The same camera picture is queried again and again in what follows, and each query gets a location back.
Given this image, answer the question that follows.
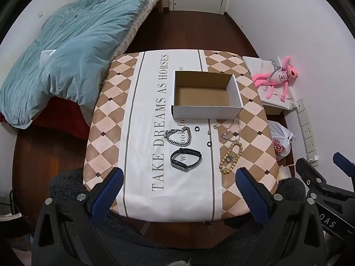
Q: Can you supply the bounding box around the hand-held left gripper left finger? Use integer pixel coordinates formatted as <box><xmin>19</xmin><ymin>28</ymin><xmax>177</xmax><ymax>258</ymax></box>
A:
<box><xmin>31</xmin><ymin>167</ymin><xmax>124</xmax><ymax>266</ymax></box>

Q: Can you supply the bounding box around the black smartwatch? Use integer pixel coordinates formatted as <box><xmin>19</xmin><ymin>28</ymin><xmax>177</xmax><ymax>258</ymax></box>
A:
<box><xmin>170</xmin><ymin>148</ymin><xmax>202</xmax><ymax>172</ymax></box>

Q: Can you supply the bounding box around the dark fuzzy cloth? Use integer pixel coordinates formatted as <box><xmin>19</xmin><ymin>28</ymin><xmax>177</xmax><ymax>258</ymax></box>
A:
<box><xmin>48</xmin><ymin>168</ymin><xmax>307</xmax><ymax>266</ymax></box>

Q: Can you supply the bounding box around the red bed sheet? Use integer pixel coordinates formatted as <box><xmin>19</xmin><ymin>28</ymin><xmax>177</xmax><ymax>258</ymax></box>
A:
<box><xmin>0</xmin><ymin>96</ymin><xmax>93</xmax><ymax>140</ymax></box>

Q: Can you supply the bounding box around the silver chain bracelet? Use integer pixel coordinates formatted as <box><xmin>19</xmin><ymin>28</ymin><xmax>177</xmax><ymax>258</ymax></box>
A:
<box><xmin>164</xmin><ymin>127</ymin><xmax>192</xmax><ymax>147</ymax></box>

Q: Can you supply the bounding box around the pink plush toy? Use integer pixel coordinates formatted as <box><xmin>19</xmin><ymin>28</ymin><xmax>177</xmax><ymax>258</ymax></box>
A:
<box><xmin>251</xmin><ymin>56</ymin><xmax>299</xmax><ymax>102</ymax></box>

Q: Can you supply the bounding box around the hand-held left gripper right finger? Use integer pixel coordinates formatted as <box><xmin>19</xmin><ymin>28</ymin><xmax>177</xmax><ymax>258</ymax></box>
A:
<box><xmin>235</xmin><ymin>167</ymin><xmax>326</xmax><ymax>266</ymax></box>

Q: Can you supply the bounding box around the silver rhinestone necklace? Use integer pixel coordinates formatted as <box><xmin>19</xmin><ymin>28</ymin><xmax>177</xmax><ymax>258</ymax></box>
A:
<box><xmin>221</xmin><ymin>120</ymin><xmax>241</xmax><ymax>142</ymax></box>

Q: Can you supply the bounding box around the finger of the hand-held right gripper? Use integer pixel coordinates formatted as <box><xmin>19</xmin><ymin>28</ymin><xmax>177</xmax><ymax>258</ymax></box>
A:
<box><xmin>295</xmin><ymin>158</ymin><xmax>333</xmax><ymax>197</ymax></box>
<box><xmin>333</xmin><ymin>152</ymin><xmax>355</xmax><ymax>178</ymax></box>

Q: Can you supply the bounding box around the wooden bead bracelet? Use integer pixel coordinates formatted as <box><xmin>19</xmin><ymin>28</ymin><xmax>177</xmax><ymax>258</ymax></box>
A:
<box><xmin>219</xmin><ymin>141</ymin><xmax>244</xmax><ymax>174</ymax></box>

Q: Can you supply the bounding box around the checkered printed tablecloth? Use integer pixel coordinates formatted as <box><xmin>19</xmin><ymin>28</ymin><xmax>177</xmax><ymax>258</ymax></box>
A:
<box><xmin>83</xmin><ymin>49</ymin><xmax>279</xmax><ymax>223</ymax></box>

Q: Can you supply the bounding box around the blue duvet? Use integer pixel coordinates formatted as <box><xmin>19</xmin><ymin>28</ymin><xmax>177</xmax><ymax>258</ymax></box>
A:
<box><xmin>0</xmin><ymin>0</ymin><xmax>165</xmax><ymax>130</ymax></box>

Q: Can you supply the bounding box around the white plastic bag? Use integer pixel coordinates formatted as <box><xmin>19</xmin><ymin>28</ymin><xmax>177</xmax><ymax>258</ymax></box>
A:
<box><xmin>268</xmin><ymin>121</ymin><xmax>295</xmax><ymax>162</ymax></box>

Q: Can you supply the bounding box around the beige paper packet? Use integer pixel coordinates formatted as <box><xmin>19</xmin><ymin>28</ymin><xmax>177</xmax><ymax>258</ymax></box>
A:
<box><xmin>277</xmin><ymin>165</ymin><xmax>296</xmax><ymax>184</ymax></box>

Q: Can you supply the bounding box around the cardboard box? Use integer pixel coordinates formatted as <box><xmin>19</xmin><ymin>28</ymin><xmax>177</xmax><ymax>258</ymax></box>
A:
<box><xmin>171</xmin><ymin>70</ymin><xmax>244</xmax><ymax>120</ymax></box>

